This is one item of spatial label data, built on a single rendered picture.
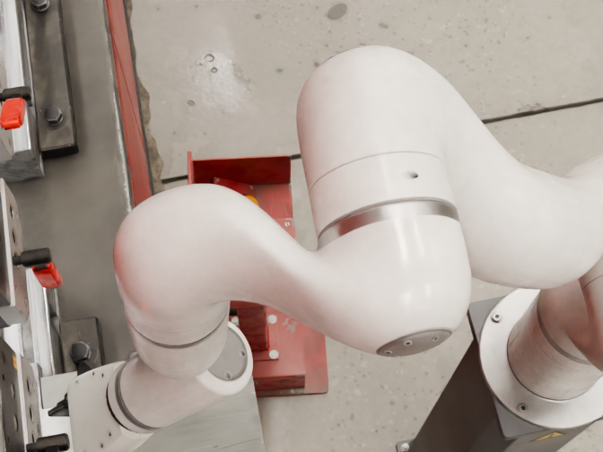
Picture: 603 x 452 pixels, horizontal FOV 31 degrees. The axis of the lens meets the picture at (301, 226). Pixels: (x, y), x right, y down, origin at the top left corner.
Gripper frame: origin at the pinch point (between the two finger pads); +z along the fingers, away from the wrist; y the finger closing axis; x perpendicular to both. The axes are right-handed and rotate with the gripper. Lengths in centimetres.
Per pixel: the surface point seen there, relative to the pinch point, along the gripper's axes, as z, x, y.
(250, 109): 57, 93, -94
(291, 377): 50, 84, -24
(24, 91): -19.6, -12.4, -34.1
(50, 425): 4.1, 0.2, -2.3
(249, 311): 32, 60, -31
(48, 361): 6.5, 2.2, -11.3
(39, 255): -18.1, -11.8, -14.9
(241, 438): -10.5, 17.9, 3.6
